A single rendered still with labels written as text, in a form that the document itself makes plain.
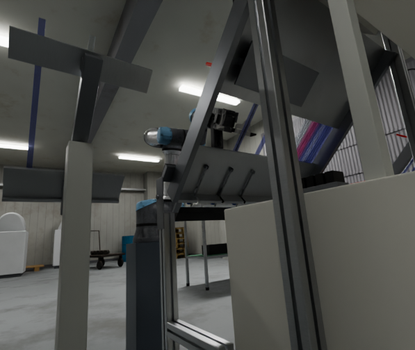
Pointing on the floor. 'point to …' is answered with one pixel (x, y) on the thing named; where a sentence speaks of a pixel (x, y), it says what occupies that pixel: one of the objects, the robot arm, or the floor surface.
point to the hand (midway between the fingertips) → (240, 133)
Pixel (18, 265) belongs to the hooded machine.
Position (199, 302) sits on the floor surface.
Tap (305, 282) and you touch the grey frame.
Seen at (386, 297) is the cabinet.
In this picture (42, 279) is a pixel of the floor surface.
